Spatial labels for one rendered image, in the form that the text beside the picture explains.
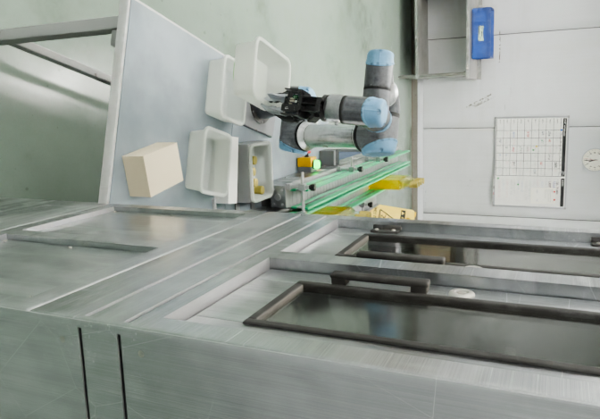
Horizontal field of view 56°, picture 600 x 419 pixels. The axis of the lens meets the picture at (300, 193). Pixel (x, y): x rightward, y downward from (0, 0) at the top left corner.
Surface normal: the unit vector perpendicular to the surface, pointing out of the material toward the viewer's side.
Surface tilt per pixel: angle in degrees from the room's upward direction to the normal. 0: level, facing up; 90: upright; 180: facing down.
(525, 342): 90
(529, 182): 90
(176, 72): 0
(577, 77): 90
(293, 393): 90
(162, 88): 0
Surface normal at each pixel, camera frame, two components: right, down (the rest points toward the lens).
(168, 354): -0.41, 0.16
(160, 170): 0.91, 0.04
